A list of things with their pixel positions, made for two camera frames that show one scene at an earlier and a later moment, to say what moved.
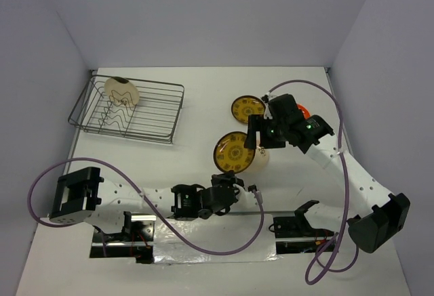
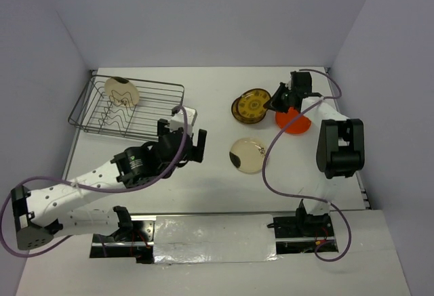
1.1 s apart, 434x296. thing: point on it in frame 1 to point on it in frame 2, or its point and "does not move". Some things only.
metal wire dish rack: x=130 y=108 does not move
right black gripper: x=257 y=123 to x=274 y=102
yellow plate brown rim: x=230 y=154 to x=249 y=108
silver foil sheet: x=218 y=234 does not move
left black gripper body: x=217 y=179 to x=189 y=154
